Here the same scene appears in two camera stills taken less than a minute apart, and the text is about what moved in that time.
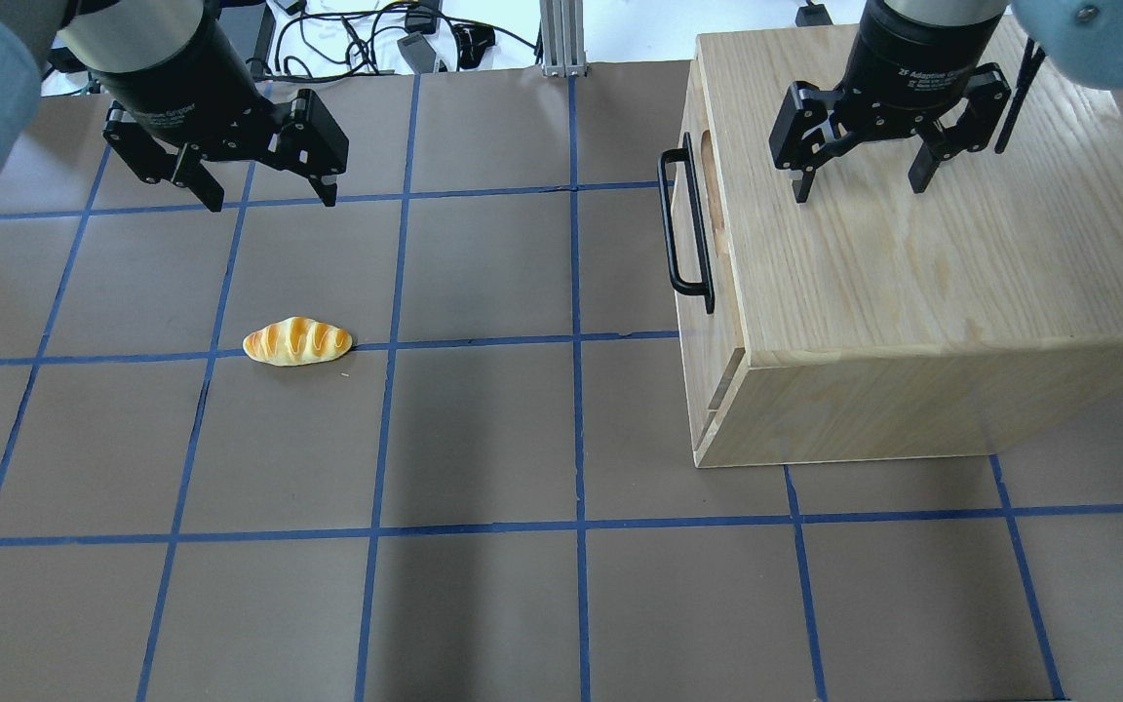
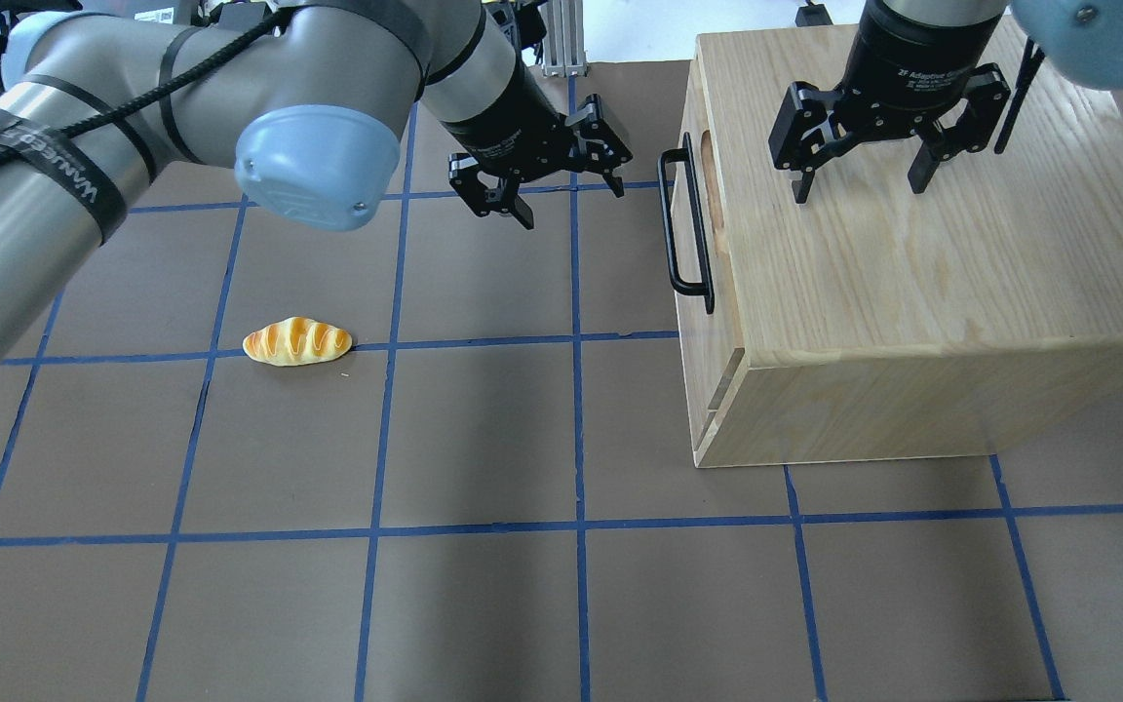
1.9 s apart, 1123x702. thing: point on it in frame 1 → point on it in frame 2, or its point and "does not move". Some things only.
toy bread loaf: [295, 340] does not move
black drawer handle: [705, 288] does not move
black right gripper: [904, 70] does not move
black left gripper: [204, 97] → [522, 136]
